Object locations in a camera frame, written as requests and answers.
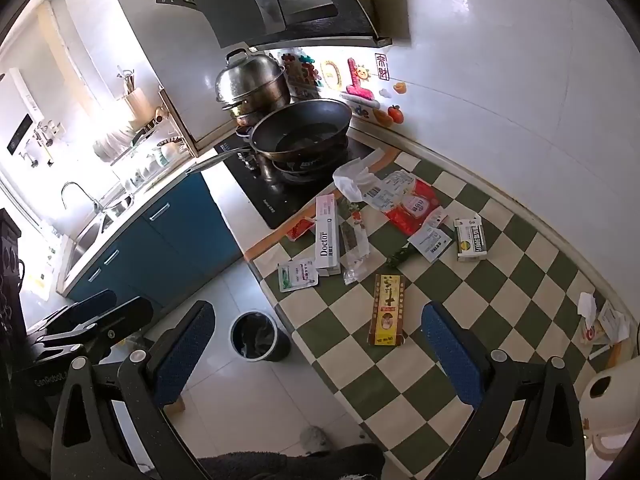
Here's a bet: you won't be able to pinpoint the white sachet with blue print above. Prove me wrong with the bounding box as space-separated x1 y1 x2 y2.
407 225 453 262

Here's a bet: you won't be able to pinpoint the dark wooden shelf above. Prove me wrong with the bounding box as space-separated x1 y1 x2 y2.
0 207 26 346

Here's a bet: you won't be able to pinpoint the white sachet with green print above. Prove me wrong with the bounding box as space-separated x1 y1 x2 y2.
277 257 320 293

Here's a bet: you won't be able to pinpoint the white paper packet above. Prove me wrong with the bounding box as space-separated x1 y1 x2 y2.
577 292 599 331

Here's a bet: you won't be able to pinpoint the white tissue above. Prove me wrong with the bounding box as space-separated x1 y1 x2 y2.
332 149 385 202

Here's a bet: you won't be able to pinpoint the green checkered counter mat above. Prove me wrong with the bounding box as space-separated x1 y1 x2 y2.
247 147 626 478

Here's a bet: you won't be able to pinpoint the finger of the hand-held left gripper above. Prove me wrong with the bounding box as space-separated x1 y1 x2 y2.
45 290 119 334
36 297 155 357

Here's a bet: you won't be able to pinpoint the white water heater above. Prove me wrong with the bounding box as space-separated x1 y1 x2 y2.
6 71 41 157

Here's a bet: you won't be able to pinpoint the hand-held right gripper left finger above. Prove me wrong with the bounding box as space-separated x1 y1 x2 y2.
50 300 217 480

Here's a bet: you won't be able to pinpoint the red and white plastic packet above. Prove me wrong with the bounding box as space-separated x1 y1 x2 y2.
364 170 442 237

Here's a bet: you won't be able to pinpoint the utensil holder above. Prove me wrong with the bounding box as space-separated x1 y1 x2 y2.
117 66 152 117

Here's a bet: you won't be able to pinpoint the white paper slip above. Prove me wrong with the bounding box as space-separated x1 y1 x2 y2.
597 302 631 344

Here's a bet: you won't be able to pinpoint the white toothpaste box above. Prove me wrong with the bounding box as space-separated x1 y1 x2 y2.
315 194 344 277

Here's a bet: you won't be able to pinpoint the yellow and red box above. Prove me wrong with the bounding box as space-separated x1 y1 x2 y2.
368 274 407 347

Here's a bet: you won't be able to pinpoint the blue kitchen cabinet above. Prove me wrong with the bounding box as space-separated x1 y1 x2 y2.
65 172 243 311

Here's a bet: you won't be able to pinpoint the dark wok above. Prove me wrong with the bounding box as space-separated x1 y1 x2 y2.
186 98 353 175

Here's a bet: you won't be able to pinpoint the round trash bin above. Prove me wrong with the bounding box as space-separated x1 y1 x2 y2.
229 311 292 363

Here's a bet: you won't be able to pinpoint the chrome faucet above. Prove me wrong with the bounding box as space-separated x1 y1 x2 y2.
61 181 102 212

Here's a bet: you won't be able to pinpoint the colourful wall stickers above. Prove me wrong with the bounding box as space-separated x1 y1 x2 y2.
279 50 407 127

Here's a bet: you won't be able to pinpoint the small red packet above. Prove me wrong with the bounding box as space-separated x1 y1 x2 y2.
286 215 317 241

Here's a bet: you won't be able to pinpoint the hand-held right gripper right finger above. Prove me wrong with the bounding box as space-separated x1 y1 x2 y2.
421 301 588 480

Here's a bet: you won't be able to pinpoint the dish rack with dishes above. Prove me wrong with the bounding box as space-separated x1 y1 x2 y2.
92 122 196 182

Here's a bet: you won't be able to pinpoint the green and white small box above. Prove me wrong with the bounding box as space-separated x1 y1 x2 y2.
454 215 489 263

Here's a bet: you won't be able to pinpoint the stainless steel steamer pot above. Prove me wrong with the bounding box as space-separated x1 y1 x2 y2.
215 49 293 128

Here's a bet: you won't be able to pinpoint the black range hood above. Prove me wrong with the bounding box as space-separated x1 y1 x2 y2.
156 0 393 51

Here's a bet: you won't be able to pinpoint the clear plastic wrapper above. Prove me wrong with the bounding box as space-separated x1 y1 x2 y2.
340 210 371 285

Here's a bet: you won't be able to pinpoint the black glass cooktop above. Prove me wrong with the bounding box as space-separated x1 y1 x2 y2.
215 127 381 231

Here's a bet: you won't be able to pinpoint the steel sink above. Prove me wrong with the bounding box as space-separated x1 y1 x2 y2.
65 195 136 271

